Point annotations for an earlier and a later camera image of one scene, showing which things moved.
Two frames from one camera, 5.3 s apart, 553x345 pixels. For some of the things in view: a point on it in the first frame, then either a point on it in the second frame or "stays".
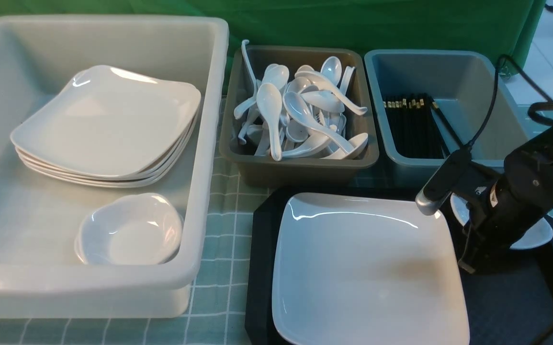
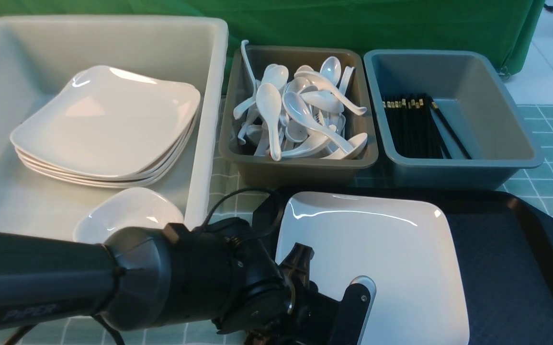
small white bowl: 541,233 -> 106,210
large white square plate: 355,270 stays
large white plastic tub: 24,263 stays
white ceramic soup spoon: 299,110 stays
